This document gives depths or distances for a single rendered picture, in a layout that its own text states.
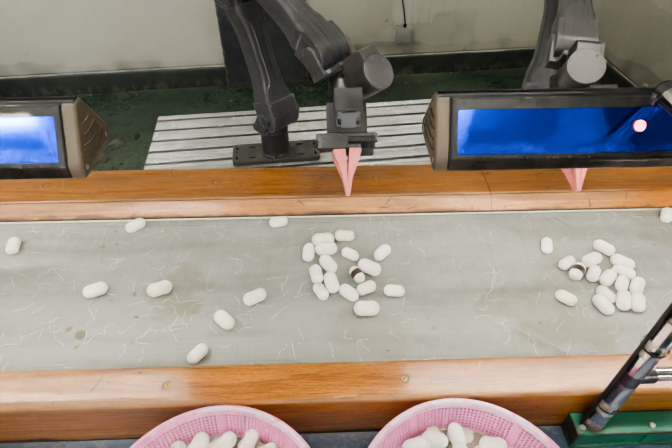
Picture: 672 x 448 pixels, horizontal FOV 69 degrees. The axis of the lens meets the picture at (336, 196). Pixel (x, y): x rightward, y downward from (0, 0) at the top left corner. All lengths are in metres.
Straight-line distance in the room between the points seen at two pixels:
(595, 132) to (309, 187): 0.52
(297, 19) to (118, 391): 0.61
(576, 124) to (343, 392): 0.41
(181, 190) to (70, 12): 2.00
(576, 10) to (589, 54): 0.14
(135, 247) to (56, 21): 2.10
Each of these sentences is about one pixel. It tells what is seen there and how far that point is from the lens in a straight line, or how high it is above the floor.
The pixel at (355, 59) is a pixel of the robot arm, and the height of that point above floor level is 1.01.
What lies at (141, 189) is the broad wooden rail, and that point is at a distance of 0.97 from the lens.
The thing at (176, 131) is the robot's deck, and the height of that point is 0.67.
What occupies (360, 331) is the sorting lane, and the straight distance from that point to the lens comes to 0.73.
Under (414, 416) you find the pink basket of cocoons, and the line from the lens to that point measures 0.66.
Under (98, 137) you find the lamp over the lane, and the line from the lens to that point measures 0.58.
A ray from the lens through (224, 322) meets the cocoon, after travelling 0.74.
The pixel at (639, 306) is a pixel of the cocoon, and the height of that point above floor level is 0.76.
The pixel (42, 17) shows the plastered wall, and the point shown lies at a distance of 2.91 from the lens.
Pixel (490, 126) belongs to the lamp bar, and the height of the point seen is 1.08.
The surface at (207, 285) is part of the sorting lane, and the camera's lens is 0.81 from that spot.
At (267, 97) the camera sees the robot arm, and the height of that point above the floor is 0.84.
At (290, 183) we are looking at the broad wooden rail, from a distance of 0.92.
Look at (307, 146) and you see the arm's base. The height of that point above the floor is 0.68.
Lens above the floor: 1.36
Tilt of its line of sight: 42 degrees down
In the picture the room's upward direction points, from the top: straight up
